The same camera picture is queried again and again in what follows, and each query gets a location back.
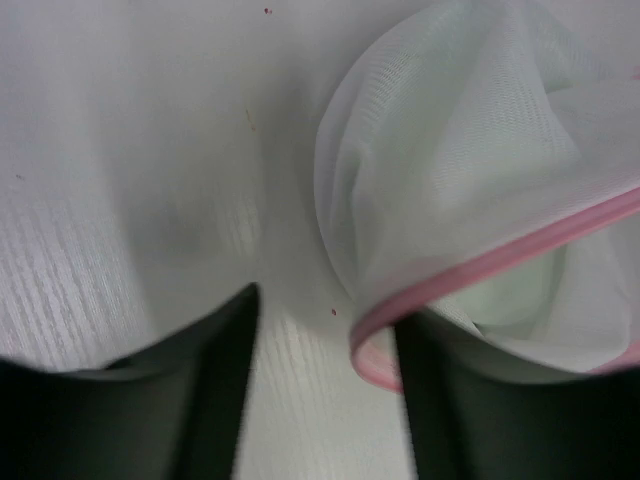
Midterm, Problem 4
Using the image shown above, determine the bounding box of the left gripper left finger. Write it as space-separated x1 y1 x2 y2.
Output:
1 283 260 479

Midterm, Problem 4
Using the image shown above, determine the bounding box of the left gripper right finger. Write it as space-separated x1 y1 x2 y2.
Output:
394 314 639 479

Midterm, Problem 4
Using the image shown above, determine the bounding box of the white mesh bag pink trim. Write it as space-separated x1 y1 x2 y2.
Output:
314 1 639 391

